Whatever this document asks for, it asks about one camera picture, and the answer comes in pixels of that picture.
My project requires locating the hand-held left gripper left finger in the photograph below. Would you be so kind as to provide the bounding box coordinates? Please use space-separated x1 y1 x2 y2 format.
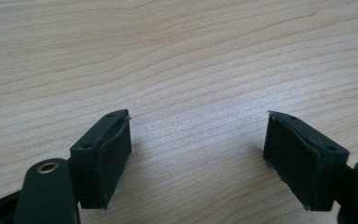
69 108 132 210

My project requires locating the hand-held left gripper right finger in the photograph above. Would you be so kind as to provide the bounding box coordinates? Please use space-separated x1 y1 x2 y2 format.
263 110 351 212

